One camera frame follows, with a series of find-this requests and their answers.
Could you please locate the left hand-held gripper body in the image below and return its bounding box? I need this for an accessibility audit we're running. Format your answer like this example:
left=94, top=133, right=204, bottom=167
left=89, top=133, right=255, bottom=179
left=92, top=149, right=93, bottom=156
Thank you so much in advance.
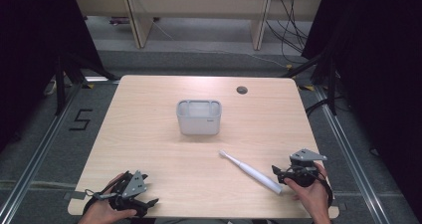
left=107, top=169, right=149, bottom=218

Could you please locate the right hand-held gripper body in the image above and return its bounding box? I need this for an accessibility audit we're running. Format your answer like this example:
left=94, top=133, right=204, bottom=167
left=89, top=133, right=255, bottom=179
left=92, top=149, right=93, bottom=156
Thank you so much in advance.
left=282, top=147, right=328, bottom=188

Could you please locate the white electric toothbrush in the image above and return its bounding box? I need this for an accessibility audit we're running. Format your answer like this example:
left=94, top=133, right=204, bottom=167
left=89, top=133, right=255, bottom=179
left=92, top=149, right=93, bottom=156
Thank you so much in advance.
left=218, top=149, right=284, bottom=195

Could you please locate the grey plastic organizer box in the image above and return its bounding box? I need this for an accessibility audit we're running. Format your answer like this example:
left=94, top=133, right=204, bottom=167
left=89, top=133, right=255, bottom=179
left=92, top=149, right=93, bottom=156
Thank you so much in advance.
left=175, top=99, right=223, bottom=136

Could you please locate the person's right hand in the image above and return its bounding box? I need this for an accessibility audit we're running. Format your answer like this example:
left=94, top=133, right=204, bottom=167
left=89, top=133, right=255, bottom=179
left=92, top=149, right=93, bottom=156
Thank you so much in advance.
left=283, top=161, right=333, bottom=224

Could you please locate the person's left hand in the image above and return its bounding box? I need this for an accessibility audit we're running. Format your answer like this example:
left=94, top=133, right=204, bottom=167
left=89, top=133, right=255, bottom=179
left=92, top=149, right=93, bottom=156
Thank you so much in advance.
left=78, top=172, right=137, bottom=224

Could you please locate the black metal stand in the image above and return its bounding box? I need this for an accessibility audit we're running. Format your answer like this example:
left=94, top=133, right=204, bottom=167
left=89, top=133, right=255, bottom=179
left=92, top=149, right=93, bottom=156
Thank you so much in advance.
left=281, top=50, right=340, bottom=116
left=53, top=50, right=121, bottom=116

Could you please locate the black curtain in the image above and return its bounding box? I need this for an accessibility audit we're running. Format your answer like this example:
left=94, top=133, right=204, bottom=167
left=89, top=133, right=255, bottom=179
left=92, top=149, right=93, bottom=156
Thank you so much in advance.
left=0, top=0, right=105, bottom=153
left=301, top=0, right=422, bottom=216

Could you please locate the beige wooden desk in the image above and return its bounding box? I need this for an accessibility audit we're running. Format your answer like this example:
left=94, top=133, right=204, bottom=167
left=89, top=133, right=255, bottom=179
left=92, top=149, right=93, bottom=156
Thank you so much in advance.
left=72, top=0, right=324, bottom=51

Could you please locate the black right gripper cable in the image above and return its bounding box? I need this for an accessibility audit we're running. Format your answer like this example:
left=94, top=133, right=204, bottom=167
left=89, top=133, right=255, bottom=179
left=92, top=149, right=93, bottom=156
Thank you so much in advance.
left=315, top=170, right=334, bottom=209

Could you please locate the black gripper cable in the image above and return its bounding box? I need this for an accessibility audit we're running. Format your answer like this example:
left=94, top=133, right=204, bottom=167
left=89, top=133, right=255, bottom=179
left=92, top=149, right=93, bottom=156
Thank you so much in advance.
left=315, top=170, right=334, bottom=209
left=82, top=188, right=117, bottom=216

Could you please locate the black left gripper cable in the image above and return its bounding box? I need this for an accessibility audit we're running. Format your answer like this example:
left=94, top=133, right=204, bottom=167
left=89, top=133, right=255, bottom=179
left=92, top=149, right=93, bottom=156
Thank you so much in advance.
left=82, top=188, right=117, bottom=216

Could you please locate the aluminium floor rail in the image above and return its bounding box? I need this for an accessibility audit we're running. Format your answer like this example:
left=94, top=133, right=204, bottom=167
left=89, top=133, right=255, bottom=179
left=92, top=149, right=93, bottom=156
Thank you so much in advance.
left=312, top=84, right=383, bottom=224
left=0, top=80, right=85, bottom=224

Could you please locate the black cable bundle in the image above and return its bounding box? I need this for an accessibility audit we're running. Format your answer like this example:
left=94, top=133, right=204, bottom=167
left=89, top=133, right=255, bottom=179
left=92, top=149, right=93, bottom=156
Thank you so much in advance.
left=265, top=0, right=314, bottom=65

